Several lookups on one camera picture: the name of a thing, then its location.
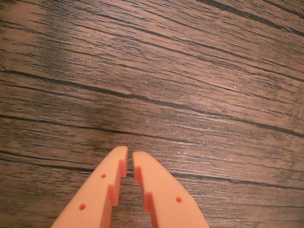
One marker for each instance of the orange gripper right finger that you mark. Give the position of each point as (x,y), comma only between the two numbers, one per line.
(166,199)

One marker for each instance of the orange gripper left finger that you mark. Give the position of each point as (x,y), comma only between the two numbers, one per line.
(92,202)

